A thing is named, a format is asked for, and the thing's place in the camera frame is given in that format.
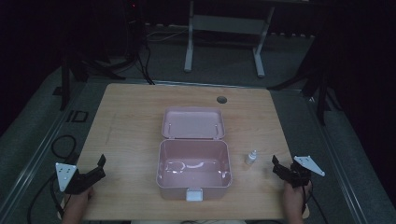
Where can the person's right hand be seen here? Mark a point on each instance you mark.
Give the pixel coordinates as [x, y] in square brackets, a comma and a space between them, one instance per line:
[294, 194]

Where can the small white dropper bottle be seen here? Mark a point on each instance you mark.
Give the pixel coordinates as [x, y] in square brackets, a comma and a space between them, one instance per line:
[251, 157]

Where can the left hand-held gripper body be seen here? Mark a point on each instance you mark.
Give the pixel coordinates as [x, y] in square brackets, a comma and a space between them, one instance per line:
[72, 182]

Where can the open pink plastic box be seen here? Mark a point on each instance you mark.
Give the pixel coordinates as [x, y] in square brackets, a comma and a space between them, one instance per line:
[194, 161]

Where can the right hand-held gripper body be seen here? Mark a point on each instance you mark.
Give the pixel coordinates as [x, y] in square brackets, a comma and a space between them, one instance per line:
[303, 172]

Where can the black tripod stand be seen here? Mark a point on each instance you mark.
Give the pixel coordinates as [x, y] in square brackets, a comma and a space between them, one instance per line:
[81, 69]
[317, 84]

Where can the white metal stand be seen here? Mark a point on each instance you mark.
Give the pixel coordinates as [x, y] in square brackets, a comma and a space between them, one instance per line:
[260, 46]

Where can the person's left hand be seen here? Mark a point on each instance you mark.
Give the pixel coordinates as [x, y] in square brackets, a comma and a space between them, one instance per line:
[83, 197]

